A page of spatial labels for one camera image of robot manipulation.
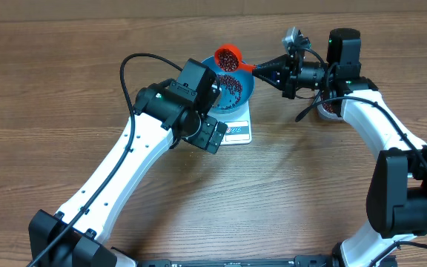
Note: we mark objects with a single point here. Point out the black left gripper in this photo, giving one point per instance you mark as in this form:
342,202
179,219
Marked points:
203,141

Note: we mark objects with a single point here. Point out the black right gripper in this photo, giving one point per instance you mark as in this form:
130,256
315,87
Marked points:
285,78

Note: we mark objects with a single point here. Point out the red measuring scoop blue handle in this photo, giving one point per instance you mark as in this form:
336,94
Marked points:
229,59

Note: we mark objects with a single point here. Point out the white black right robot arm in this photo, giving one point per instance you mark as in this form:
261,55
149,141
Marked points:
396,202

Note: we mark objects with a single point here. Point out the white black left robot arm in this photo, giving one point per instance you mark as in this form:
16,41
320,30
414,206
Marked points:
162,115

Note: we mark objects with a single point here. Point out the white digital kitchen scale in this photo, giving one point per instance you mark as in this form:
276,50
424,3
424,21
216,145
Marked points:
239,131

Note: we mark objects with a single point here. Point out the teal plastic bowl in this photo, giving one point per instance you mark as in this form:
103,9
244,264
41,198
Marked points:
245,78

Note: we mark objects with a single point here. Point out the red beans in bowl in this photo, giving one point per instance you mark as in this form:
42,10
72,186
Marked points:
231,92

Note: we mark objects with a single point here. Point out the clear container of red beans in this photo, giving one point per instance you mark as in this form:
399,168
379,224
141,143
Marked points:
330,111

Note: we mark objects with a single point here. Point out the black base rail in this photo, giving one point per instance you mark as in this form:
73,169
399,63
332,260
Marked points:
232,262

